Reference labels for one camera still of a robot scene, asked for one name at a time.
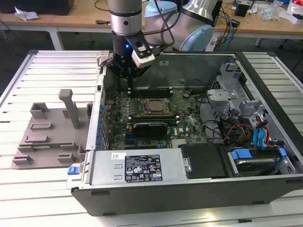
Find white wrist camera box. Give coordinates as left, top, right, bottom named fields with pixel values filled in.
left=124, top=30, right=156, bottom=70

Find CPU socket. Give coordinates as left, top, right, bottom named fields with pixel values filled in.
left=141, top=96, right=172, bottom=117

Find white and red package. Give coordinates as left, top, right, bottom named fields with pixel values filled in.
left=287, top=0, right=303, bottom=25

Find green RAM stick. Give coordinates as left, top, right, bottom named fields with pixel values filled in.
left=32, top=142, right=79, bottom=150

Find small silver heatsink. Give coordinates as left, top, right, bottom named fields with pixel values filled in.
left=171, top=139, right=188, bottom=149

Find silver CPU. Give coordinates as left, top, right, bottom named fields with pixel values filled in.
left=147, top=100, right=167, bottom=114

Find silver drive bay cage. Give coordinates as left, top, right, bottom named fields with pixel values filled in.
left=205, top=61, right=268, bottom=126

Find black PC case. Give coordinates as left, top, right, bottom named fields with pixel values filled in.
left=67, top=51, right=303, bottom=217

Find large black box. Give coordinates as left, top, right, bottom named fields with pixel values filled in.
left=0, top=0, right=75, bottom=16

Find pale grey case latch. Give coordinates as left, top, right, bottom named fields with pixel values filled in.
left=97, top=50, right=111, bottom=69

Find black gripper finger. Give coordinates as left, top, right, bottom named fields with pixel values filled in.
left=105, top=56, right=131, bottom=89
left=130, top=61, right=152, bottom=89

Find orange and yellow wire bundle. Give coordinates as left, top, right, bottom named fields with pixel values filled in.
left=223, top=124, right=254, bottom=144

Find blue wire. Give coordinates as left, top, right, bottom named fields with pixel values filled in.
left=252, top=120, right=269, bottom=152

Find hard disk in blue carrier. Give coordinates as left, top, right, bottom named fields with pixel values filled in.
left=227, top=147, right=288, bottom=177

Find black graphics card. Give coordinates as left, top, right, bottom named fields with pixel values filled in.
left=131, top=121, right=169, bottom=138

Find red wire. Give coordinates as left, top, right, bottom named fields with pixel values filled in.
left=265, top=126, right=273, bottom=148

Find light wooden desk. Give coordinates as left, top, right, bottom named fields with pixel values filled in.
left=0, top=11, right=64, bottom=51
left=51, top=0, right=303, bottom=52

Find black plastic shroud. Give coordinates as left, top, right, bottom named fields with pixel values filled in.
left=177, top=143, right=230, bottom=180

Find clear plastic bags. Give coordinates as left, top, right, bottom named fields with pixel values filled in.
left=259, top=1, right=291, bottom=21

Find metal socket cover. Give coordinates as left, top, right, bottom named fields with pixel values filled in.
left=142, top=97, right=171, bottom=116

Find grey parts rack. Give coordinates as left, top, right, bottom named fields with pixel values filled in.
left=11, top=88, right=94, bottom=170

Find small black box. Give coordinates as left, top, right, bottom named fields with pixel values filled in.
left=234, top=2, right=252, bottom=17

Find crumpled white plastic bag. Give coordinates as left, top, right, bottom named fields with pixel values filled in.
left=14, top=6, right=40, bottom=21

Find black RAM slot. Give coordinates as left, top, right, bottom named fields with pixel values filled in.
left=127, top=87, right=173, bottom=93
left=129, top=114, right=180, bottom=121
left=129, top=119, right=180, bottom=126
left=127, top=92, right=173, bottom=98

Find silver power supply unit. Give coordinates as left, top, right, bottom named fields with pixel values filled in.
left=89, top=148, right=188, bottom=187

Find green motherboard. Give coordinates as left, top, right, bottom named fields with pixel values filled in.
left=104, top=87, right=210, bottom=150

